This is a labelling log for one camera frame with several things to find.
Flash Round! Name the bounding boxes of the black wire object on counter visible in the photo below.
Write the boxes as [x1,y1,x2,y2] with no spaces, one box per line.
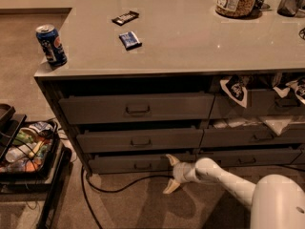
[299,28,305,40]

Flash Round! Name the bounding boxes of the dark glass pitcher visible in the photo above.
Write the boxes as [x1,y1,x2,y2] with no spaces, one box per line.
[277,0,304,17]

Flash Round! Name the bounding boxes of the blue snack packet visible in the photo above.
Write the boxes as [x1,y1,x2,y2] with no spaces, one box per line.
[119,31,142,51]

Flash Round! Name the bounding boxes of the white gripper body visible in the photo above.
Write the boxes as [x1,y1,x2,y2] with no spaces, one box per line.
[173,162,199,183]

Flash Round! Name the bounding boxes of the blue soda can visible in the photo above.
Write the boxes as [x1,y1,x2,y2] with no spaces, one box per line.
[36,24,68,67]

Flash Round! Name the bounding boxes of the black white chip bag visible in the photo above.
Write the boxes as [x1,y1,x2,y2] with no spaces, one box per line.
[220,75,248,108]
[274,76,305,105]

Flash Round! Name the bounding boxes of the black tray of snacks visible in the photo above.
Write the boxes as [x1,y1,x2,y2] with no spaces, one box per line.
[0,120,59,179]

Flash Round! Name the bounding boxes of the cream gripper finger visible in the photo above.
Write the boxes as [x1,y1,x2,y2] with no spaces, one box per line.
[166,154,180,166]
[163,178,180,195]

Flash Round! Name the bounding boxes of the clear plastic bags in drawer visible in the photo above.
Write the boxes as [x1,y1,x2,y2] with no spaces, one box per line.
[212,115,305,136]

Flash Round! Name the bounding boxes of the grey drawer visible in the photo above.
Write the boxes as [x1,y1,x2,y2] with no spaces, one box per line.
[196,148,301,167]
[59,93,214,124]
[77,128,203,153]
[210,89,305,119]
[83,153,171,174]
[201,125,305,148]

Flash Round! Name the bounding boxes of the black floor cable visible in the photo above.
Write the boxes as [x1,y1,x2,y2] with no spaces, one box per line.
[79,164,305,229]

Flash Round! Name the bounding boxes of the large popcorn jar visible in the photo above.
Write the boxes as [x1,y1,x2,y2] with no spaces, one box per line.
[215,0,255,18]

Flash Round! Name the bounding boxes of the black candy bar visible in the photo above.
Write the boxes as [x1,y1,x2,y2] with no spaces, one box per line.
[112,10,139,26]

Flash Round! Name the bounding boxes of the grey drawer cabinet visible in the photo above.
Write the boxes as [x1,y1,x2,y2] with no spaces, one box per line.
[35,0,305,165]

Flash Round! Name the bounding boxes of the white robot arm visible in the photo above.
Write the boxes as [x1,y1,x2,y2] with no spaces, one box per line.
[163,154,305,229]

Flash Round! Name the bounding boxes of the black cart frame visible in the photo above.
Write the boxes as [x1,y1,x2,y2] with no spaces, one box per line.
[0,104,71,229]

